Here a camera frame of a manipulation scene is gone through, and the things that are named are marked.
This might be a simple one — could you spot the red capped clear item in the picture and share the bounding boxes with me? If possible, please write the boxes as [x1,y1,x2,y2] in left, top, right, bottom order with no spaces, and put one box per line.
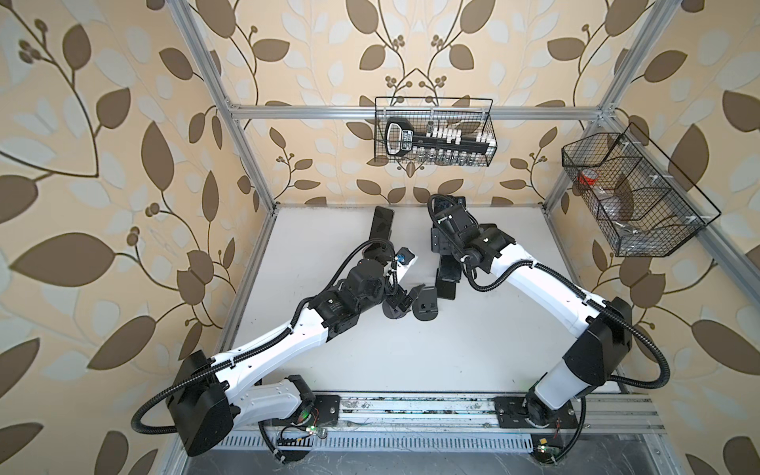
[577,168,599,190]

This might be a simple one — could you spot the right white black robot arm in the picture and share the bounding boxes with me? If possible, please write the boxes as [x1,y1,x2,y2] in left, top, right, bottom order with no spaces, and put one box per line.
[427,194,671,427]

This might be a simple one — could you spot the wire basket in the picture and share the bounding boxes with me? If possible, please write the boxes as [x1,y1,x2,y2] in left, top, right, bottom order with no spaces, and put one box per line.
[561,123,722,258]
[373,95,498,167]

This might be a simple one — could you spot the front left purple stand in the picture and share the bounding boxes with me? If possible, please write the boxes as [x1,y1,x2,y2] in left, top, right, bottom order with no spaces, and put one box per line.
[382,301,408,320]

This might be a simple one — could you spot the black stand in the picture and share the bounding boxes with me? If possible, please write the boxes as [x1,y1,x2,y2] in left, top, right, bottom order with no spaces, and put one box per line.
[413,286,439,322]
[435,255,462,301]

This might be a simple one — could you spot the back wire basket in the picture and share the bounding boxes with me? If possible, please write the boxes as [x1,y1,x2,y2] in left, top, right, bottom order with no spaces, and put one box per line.
[373,95,498,167]

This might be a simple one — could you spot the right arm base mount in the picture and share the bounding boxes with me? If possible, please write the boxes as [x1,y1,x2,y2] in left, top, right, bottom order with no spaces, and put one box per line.
[493,395,580,431]

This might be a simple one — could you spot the middle right black stand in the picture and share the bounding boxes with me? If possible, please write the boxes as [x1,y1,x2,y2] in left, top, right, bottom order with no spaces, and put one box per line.
[435,255,462,301]

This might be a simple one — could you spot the front right black stand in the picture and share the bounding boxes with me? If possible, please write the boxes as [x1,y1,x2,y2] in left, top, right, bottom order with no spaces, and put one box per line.
[413,286,439,322]

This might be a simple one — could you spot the front aluminium rail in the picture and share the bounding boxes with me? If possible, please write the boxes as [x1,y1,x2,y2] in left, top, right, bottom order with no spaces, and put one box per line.
[213,392,665,453]

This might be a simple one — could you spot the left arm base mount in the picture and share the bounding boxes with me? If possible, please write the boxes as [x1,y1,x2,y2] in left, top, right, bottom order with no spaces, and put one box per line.
[272,394,342,427]

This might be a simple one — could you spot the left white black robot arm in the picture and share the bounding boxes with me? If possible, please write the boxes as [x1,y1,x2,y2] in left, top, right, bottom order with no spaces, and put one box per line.
[131,239,418,457]

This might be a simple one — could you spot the right wire basket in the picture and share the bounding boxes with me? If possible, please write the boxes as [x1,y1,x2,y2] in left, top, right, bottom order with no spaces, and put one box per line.
[561,123,722,258]

